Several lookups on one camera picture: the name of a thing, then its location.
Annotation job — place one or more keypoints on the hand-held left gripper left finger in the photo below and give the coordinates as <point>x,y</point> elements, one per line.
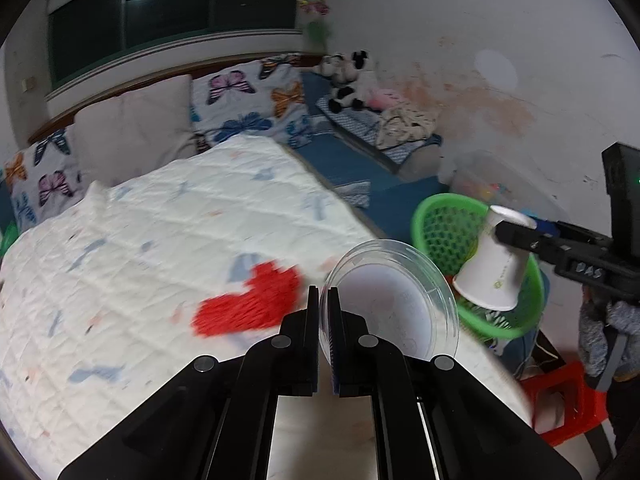
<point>307,340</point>

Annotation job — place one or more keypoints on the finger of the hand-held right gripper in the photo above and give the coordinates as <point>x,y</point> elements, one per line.
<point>530,244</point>
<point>570,236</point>

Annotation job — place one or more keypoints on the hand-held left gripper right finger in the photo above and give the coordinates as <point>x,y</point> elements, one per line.
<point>347,350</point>

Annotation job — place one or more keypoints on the white paper cup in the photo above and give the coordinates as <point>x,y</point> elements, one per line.
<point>492,270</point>

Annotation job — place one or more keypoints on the clear plastic bowl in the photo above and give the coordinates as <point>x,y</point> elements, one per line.
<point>390,300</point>

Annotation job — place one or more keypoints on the green plastic basket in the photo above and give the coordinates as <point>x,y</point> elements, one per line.
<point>422,215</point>

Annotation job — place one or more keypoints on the clear plastic storage box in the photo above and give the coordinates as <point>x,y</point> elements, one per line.
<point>495,175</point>

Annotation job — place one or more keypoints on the red plastic stool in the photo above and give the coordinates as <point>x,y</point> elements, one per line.
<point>545,385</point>

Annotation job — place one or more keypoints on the small blue patterned cloth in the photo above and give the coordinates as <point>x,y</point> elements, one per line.
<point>352,194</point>

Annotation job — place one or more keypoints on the beige spotted cloth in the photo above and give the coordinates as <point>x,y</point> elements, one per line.
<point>405,122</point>

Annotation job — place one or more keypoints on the blue bed sheet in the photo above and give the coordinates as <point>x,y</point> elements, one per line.
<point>345,160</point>

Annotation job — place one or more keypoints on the white quilt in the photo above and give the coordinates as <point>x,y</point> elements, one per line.
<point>150,240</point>

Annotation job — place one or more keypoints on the pink plush toy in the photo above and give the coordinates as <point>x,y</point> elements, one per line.
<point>384,99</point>

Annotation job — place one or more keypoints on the blue patterned folded blanket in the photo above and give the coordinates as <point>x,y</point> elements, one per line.
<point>355,122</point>

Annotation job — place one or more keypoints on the black and white cow plush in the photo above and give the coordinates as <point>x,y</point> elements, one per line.
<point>357,77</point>

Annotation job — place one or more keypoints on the large butterfly print pillow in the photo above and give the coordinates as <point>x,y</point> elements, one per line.
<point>250,105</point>

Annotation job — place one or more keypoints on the grey white plush toy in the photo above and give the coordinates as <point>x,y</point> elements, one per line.
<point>327,65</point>

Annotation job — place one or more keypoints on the plain beige pillow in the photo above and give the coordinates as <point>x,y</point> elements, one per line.
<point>135,130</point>

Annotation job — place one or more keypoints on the small butterfly print pillow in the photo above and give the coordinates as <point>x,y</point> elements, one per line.
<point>45,175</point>

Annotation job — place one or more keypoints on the artificial flower decoration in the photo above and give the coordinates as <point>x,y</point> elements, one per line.
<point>315,7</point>

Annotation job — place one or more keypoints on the dark window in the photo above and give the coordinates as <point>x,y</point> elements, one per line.
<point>165,15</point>

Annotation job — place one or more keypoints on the wall socket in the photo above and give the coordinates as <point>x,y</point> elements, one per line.
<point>31,85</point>

